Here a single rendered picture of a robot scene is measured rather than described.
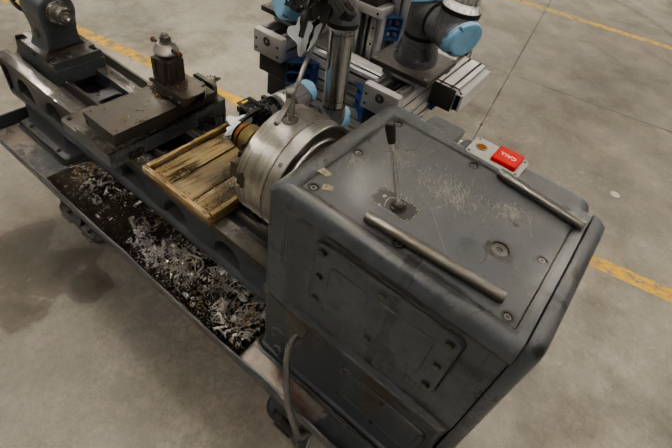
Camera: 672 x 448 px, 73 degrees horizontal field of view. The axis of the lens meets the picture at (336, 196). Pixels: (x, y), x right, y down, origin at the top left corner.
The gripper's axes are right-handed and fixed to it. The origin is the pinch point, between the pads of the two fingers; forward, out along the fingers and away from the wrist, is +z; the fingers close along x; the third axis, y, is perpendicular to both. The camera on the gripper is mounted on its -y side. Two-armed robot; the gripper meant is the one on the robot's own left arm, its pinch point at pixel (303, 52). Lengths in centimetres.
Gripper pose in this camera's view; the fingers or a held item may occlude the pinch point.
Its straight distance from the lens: 117.1
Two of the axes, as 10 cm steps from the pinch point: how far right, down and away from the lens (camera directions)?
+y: -7.7, -5.2, 3.6
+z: -3.5, 8.3, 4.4
